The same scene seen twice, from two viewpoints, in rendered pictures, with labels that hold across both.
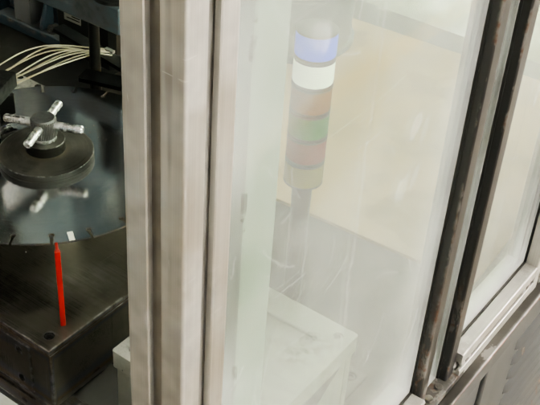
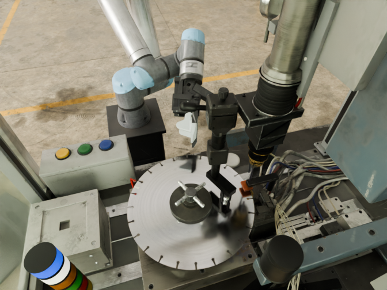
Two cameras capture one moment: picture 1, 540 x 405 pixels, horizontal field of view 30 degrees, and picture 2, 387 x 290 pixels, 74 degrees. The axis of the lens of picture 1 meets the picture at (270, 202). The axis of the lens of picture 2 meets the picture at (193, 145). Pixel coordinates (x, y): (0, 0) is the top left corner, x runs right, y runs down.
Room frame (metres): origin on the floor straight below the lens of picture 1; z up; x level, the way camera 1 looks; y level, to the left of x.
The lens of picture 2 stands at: (1.21, 0.01, 1.55)
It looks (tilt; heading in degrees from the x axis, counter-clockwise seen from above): 47 degrees down; 130
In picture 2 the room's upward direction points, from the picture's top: straight up
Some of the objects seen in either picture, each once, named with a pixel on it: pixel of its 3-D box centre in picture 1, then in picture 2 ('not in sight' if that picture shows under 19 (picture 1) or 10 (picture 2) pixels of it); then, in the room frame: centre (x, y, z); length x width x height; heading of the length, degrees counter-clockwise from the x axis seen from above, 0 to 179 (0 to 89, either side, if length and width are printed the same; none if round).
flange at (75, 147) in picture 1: (46, 147); (190, 200); (0.98, 0.27, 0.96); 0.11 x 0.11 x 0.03
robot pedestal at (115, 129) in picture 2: not in sight; (145, 166); (0.41, 0.53, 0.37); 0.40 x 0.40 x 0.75; 56
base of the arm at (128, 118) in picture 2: not in sight; (132, 109); (0.41, 0.53, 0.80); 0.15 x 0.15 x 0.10
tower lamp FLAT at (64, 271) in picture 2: not in sight; (52, 267); (0.94, -0.04, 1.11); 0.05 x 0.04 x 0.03; 146
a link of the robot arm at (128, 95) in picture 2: not in sight; (129, 87); (0.41, 0.54, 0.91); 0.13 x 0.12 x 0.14; 77
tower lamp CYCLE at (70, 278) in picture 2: not in sight; (60, 273); (0.94, -0.04, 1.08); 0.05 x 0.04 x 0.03; 146
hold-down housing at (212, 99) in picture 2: not in sight; (219, 129); (1.00, 0.34, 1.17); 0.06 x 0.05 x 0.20; 47
